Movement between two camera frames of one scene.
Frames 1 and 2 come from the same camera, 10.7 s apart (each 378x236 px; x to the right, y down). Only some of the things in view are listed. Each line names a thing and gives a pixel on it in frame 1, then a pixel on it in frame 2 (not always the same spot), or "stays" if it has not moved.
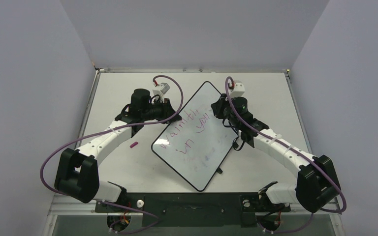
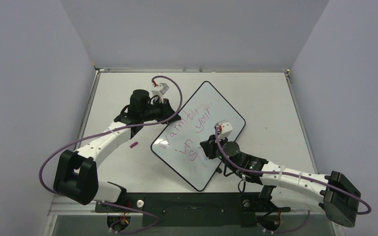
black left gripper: x=165 y=105 stays
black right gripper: x=221 y=106 to x=210 y=147
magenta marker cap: x=133 y=144 stays
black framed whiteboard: x=196 y=146 stays
